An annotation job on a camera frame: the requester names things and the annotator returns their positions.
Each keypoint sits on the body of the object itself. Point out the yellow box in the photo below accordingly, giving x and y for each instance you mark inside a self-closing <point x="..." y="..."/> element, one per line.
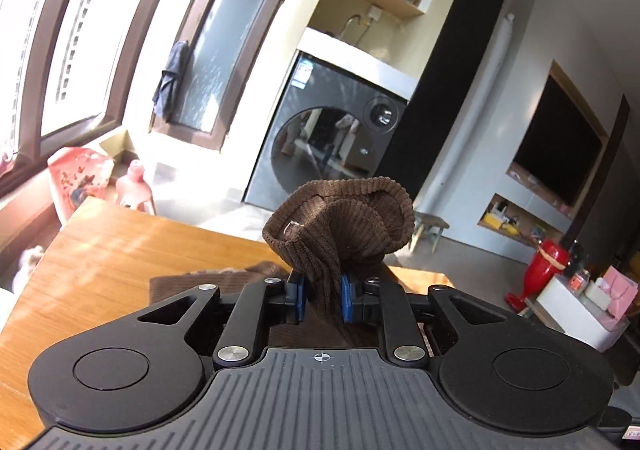
<point x="495" y="220"/>

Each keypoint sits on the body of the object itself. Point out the large dark-framed window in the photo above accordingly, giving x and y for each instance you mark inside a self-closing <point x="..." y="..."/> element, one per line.
<point x="75" y="45"/>

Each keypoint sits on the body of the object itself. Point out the grey front-load washing machine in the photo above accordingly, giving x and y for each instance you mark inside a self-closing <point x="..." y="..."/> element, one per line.
<point x="320" y="130"/>

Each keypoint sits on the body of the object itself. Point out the metal faucet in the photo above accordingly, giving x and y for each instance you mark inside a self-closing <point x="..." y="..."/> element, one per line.
<point x="352" y="25"/>

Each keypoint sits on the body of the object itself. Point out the white tissue box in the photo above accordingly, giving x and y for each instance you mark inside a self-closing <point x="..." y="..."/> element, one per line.
<point x="600" y="294"/>

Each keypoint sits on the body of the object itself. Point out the white wall socket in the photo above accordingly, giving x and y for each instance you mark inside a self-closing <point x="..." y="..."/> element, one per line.
<point x="375" y="13"/>

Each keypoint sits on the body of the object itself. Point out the dark blue hanging cloth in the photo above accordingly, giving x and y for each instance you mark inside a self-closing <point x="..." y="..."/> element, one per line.
<point x="172" y="80"/>

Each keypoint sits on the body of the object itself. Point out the white low cabinet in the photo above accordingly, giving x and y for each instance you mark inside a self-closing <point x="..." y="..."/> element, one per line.
<point x="575" y="320"/>

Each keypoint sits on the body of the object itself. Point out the small wooden stool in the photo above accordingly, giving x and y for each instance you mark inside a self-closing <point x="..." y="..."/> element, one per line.
<point x="430" y="222"/>

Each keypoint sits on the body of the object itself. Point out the small brown-framed frosted window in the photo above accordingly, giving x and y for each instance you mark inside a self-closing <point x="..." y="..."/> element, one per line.
<point x="225" y="50"/>

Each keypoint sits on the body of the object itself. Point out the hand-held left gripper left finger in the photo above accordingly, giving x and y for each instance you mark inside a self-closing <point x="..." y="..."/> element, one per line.
<point x="299" y="297"/>

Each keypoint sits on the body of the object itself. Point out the black bottle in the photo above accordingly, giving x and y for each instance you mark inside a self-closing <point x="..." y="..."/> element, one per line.
<point x="578" y="255"/>

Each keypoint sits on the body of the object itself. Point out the pink detergent bottle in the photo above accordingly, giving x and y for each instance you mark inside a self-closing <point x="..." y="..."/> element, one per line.
<point x="134" y="185"/>

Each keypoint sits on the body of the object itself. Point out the wall niche shelf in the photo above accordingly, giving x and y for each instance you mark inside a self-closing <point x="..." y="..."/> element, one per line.
<point x="520" y="222"/>

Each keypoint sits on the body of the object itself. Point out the red vase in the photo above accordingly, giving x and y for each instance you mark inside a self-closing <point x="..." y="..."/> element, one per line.
<point x="545" y="262"/>

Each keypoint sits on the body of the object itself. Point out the black wall television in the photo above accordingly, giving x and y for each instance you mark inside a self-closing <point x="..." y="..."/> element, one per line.
<point x="560" y="140"/>

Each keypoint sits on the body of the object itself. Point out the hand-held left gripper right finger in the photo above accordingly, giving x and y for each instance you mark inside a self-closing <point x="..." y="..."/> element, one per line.
<point x="346" y="300"/>

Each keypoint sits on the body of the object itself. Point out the pink gift bag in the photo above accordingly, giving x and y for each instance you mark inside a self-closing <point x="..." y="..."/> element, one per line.
<point x="622" y="292"/>

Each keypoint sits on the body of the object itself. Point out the small red-label jar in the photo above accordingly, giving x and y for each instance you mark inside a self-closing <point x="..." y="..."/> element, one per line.
<point x="580" y="281"/>

